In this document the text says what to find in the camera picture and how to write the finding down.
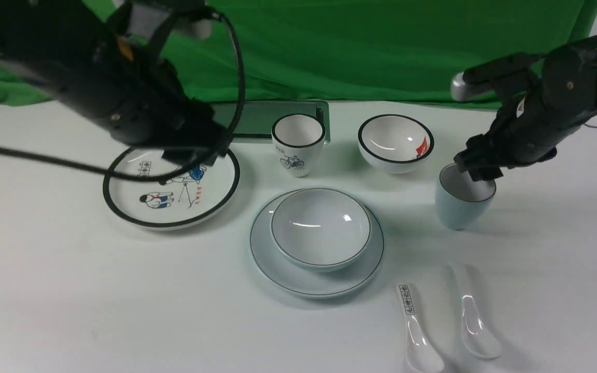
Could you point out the pale blue large bowl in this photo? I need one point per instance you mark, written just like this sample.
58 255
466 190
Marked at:
321 229

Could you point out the green backdrop cloth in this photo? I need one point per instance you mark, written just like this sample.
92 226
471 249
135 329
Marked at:
401 51

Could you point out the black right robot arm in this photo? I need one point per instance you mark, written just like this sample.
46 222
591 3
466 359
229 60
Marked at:
545 98

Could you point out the black-rimmed white small bowl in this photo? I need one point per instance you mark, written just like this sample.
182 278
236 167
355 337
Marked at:
395 144

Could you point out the green rectangular tray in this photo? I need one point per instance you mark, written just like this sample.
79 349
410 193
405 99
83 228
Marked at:
259 116

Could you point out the black-rimmed illustrated plate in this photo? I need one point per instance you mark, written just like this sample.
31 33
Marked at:
183 201

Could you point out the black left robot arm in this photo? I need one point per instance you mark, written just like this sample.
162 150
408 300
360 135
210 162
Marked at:
111 72

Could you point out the white spoon with label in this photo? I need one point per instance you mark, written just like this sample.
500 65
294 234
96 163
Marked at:
420 354

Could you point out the pale blue ceramic cup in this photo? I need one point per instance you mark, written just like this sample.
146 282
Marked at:
459 200

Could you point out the pale blue plain plate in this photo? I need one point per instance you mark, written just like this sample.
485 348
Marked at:
280 272

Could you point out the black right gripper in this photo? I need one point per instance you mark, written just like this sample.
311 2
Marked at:
544 100

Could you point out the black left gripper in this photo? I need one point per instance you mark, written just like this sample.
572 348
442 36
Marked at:
157 115

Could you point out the white cup with bicycle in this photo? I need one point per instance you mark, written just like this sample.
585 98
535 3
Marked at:
298 140

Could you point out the plain white ceramic spoon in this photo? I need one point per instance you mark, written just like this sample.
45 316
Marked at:
476 337

